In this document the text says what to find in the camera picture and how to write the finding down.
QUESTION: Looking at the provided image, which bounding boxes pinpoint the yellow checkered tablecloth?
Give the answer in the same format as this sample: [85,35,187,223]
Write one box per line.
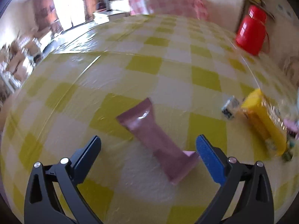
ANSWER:
[1,15,298,223]

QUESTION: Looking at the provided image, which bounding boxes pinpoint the purple snack packet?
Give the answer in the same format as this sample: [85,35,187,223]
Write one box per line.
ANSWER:
[116,98,199,185]

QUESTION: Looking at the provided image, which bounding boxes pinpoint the pink checkered chair cover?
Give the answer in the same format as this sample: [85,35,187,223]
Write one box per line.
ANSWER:
[128,0,209,21]

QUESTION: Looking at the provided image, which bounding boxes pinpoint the small white candy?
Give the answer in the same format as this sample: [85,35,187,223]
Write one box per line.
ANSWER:
[221,96,240,119]

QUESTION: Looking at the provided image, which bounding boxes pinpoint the red thermos jug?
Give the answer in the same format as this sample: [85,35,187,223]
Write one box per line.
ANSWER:
[235,5,267,56]

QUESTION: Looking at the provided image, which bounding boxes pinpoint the yellow cake package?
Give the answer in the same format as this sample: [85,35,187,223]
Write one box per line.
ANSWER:
[240,88,288,156]

